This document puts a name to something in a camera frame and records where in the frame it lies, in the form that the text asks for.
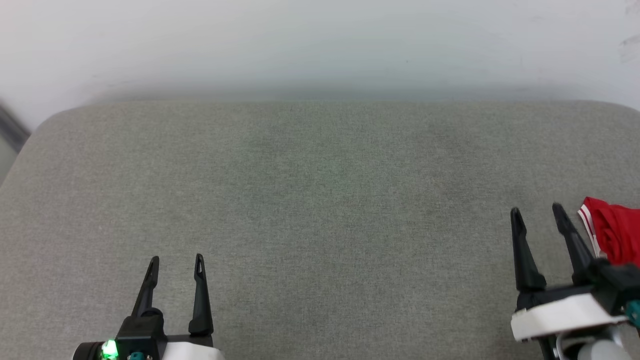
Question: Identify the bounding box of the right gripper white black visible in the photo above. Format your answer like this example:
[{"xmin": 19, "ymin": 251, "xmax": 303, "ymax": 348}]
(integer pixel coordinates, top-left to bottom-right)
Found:
[{"xmin": 510, "ymin": 202, "xmax": 640, "ymax": 343}]

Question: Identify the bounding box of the dark grey baseboard strip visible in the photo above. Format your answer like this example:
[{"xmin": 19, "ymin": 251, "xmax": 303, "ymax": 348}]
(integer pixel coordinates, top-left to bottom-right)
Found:
[{"xmin": 0, "ymin": 102, "xmax": 32, "ymax": 152}]

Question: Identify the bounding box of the red basketball jersey white trim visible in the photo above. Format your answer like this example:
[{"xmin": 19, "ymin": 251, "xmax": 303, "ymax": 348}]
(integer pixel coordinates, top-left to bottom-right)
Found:
[{"xmin": 577, "ymin": 196, "xmax": 640, "ymax": 267}]

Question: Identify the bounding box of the grey fabric sofa cushion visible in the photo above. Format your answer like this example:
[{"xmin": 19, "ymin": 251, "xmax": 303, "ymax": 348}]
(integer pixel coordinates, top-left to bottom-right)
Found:
[{"xmin": 0, "ymin": 100, "xmax": 640, "ymax": 360}]

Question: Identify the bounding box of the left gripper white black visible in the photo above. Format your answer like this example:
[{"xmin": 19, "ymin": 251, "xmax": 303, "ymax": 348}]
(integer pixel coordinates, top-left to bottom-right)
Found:
[{"xmin": 72, "ymin": 253, "xmax": 226, "ymax": 360}]

